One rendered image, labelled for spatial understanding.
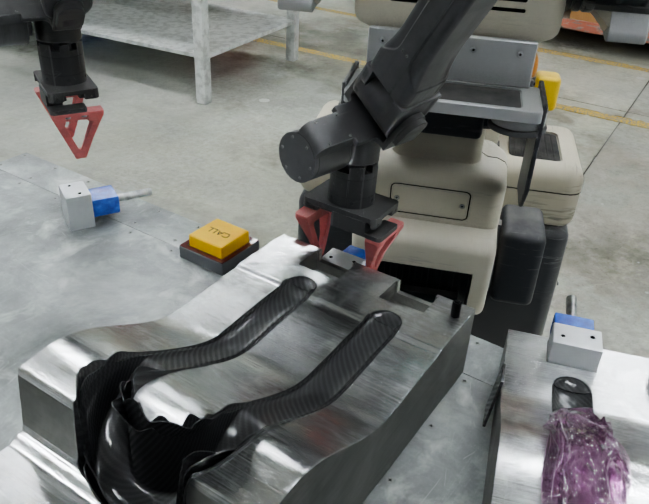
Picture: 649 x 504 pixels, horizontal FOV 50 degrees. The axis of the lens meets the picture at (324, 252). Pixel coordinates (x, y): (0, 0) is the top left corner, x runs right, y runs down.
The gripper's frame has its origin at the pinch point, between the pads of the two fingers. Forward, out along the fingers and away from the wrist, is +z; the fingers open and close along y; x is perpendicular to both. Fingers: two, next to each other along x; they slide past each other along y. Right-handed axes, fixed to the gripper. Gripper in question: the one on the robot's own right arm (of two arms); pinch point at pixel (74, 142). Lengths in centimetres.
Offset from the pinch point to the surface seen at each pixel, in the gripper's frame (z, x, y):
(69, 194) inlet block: 7.2, -1.9, 1.5
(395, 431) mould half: 7, 15, 61
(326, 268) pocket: 5.3, 20.8, 36.7
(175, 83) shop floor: 94, 109, -283
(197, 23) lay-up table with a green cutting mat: 51, 110, -246
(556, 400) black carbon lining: 7, 31, 65
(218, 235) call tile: 8.7, 14.0, 18.8
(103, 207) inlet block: 9.9, 2.4, 2.4
